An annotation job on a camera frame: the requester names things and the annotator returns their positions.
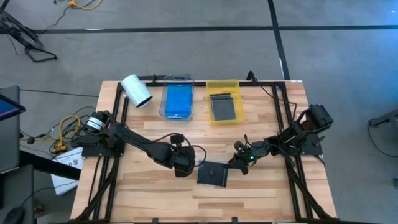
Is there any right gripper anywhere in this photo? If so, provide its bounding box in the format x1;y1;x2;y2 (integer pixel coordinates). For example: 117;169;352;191
224;139;270;175

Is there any blue plastic disc case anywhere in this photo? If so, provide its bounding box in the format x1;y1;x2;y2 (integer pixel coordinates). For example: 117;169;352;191
164;83;193;118

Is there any clear plastic bin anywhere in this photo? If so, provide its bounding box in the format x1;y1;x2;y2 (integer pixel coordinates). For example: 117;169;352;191
159;74;195;123

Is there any yellow plastic bin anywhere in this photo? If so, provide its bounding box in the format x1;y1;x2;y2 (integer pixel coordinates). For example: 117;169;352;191
206;79;245;125

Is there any white cardboard box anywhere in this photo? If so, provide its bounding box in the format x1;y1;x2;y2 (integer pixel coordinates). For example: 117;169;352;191
50;146;85;196

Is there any dark metal stand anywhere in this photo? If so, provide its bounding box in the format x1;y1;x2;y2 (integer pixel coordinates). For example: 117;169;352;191
368;108;398;128

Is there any dark desk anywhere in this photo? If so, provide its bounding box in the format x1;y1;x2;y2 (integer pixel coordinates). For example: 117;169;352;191
0;151;82;224

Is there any black computer mouse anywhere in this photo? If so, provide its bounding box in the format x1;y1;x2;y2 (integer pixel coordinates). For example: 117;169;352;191
2;207;25;224

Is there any blue-screen monitor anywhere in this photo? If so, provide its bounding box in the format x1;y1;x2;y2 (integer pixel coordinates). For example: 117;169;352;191
0;93;26;121

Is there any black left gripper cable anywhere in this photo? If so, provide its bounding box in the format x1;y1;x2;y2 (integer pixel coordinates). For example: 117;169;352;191
149;132;208;168

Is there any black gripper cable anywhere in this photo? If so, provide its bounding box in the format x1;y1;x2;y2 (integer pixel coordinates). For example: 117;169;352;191
149;132;208;168
244;133;295;166

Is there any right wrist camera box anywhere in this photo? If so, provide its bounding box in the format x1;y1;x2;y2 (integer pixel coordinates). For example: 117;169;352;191
233;139;246;154

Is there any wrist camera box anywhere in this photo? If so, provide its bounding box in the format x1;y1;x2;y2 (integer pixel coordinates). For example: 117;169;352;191
233;139;246;154
170;133;185;145

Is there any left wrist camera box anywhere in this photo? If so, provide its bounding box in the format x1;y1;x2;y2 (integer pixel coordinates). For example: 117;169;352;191
170;133;185;145

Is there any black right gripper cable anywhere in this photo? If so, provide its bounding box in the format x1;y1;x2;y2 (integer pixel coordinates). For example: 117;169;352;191
244;133;295;166

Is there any black aluminium table frame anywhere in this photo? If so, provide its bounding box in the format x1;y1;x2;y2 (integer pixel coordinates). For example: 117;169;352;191
71;74;335;224

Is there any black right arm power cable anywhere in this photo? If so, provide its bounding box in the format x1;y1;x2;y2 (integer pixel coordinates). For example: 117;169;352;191
246;70;299;122

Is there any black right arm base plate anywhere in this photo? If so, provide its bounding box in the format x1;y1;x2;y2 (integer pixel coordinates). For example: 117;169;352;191
278;130;326;156

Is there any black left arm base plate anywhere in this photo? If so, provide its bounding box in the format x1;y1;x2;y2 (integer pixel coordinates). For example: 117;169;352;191
81;136;127;157

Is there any yellow cable bundle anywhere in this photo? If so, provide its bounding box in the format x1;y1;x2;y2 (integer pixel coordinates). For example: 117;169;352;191
54;114;82;155

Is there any yellow floor cable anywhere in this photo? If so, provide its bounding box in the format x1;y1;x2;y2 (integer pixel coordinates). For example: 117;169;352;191
67;0;103;11

